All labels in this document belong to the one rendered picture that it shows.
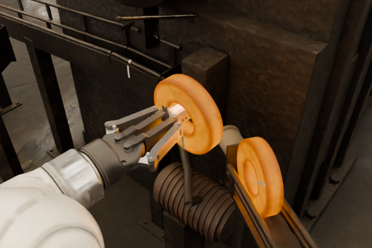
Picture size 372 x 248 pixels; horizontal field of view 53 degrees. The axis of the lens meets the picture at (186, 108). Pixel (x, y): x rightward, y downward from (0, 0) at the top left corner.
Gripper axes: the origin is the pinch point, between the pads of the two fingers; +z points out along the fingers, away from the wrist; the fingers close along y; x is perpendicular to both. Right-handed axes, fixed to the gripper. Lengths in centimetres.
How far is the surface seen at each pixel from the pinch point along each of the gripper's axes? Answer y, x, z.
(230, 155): 4.5, -15.3, 7.8
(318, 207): 9, -81, 58
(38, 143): -107, -85, -1
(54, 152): -95, -84, 1
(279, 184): 18.4, -9.6, 4.6
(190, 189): -2.6, -28.3, 2.4
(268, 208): 18.6, -13.9, 1.9
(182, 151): -11.2, -26.3, 8.2
